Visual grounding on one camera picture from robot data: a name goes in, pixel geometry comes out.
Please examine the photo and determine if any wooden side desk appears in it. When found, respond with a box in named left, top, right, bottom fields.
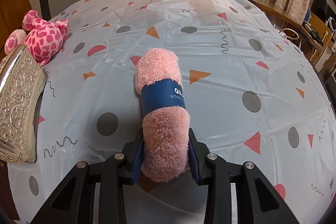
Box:
left=248, top=0, right=302, bottom=29

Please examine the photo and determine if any black monitor screen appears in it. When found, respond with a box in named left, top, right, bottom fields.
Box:
left=311, top=0, right=335, bottom=22

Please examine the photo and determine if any patterned white tablecloth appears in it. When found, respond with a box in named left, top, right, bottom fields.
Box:
left=8, top=0, right=335, bottom=223

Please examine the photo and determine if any pink spotted plush toy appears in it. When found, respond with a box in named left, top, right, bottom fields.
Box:
left=4, top=10, right=70, bottom=67

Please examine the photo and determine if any pink towel blue band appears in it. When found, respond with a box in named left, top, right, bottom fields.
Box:
left=135, top=48, right=190, bottom=182

